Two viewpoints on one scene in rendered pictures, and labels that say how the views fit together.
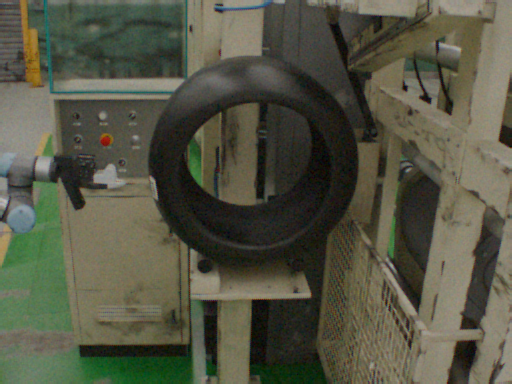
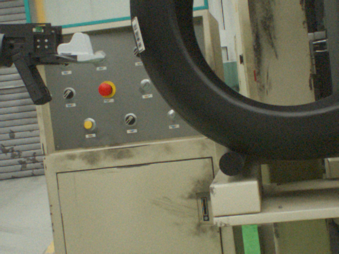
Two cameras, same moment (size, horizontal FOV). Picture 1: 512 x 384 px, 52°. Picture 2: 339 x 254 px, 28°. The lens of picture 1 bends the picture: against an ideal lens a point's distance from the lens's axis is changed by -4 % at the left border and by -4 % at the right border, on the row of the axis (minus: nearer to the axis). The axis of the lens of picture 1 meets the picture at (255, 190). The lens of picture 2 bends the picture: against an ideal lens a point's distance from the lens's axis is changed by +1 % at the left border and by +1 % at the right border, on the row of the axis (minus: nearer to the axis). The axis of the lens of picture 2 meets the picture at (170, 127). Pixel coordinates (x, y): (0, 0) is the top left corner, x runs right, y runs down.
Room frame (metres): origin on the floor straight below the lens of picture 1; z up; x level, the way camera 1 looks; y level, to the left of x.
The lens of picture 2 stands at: (0.20, -0.08, 1.04)
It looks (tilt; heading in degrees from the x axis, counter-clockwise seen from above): 3 degrees down; 15
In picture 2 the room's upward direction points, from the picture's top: 7 degrees counter-clockwise
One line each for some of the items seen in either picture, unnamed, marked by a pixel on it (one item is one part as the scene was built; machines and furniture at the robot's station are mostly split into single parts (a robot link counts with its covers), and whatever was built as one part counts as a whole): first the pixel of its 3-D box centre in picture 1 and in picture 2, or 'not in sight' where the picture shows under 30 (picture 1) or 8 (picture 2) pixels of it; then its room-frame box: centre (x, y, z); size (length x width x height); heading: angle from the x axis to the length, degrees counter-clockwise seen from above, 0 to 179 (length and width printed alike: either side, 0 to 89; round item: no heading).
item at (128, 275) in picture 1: (129, 222); (151, 220); (2.27, 0.58, 0.63); 0.56 x 0.41 x 1.27; 96
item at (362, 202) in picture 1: (348, 174); not in sight; (1.85, -0.33, 1.05); 0.20 x 0.15 x 0.30; 6
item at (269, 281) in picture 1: (246, 267); (309, 196); (1.59, 0.02, 0.80); 0.37 x 0.36 x 0.02; 96
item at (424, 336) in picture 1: (355, 341); not in sight; (1.40, -0.33, 0.65); 0.90 x 0.02 x 0.70; 6
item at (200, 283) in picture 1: (204, 258); (239, 184); (1.58, 0.16, 0.83); 0.36 x 0.09 x 0.06; 6
